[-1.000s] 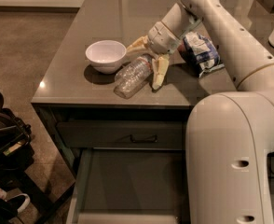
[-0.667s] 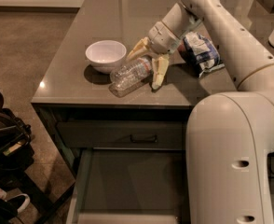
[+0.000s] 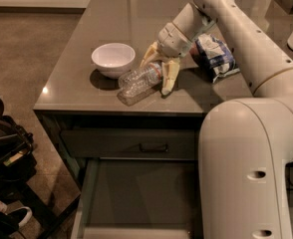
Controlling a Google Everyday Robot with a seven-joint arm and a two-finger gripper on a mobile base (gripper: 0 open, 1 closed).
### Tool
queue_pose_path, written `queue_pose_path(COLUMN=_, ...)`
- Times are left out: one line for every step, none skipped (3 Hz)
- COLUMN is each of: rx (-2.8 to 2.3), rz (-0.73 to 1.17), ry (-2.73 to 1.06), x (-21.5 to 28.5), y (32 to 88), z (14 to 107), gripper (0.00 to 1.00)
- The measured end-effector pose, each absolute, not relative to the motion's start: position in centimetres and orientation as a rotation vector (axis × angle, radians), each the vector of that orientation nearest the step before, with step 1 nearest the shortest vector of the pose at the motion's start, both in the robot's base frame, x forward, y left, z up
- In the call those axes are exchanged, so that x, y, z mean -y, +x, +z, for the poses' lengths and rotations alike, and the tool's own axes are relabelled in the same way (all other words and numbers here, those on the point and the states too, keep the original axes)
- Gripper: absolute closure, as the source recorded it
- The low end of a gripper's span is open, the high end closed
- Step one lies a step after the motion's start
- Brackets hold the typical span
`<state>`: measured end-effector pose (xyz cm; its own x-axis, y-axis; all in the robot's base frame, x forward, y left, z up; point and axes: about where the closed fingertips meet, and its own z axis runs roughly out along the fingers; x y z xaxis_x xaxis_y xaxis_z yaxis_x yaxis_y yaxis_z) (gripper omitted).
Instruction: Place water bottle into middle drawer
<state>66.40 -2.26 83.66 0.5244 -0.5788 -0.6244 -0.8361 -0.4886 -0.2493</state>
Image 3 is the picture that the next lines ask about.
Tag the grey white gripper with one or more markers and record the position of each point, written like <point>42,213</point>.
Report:
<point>171,40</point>

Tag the clear plastic water bottle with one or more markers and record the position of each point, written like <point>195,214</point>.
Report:
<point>138,84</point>

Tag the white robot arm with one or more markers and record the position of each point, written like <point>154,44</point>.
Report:
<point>244,144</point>

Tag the grey top drawer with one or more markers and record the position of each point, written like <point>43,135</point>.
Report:
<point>131,143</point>

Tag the open grey middle drawer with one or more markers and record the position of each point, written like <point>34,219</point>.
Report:
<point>139,199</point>

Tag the white ceramic bowl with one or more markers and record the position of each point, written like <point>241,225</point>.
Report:
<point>113,59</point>

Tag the blue white chip bag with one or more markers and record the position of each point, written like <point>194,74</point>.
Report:
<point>213,56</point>

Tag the white black shoe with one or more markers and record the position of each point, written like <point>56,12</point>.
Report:
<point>20,216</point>

